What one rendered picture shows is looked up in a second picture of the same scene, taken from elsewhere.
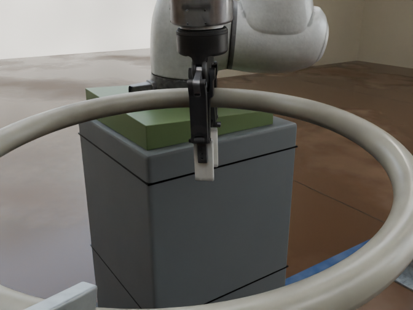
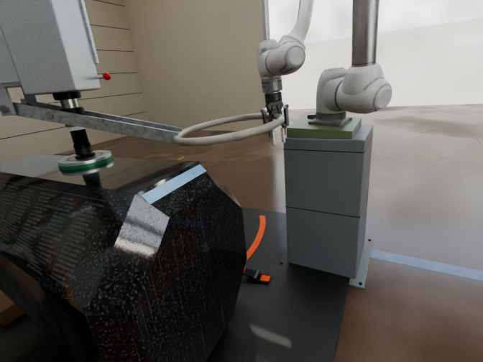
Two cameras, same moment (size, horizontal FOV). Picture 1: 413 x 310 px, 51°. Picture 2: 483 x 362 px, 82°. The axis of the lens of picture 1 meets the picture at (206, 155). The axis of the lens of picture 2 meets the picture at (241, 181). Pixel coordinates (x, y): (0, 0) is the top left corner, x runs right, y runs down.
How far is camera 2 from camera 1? 1.09 m
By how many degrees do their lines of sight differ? 61
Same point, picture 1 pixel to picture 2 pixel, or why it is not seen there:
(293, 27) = (356, 90)
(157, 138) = (290, 133)
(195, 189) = (302, 156)
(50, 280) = not seen: hidden behind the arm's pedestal
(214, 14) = (266, 89)
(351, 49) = not seen: outside the picture
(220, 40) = (271, 97)
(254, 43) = (342, 98)
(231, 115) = (325, 130)
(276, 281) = (351, 222)
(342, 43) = not seen: outside the picture
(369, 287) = (193, 141)
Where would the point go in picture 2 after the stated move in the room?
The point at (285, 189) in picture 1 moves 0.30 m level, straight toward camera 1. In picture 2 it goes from (356, 174) to (299, 184)
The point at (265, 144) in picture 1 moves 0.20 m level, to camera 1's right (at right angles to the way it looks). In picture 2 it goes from (341, 146) to (377, 154)
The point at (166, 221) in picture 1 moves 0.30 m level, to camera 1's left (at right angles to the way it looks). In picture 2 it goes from (290, 165) to (261, 154)
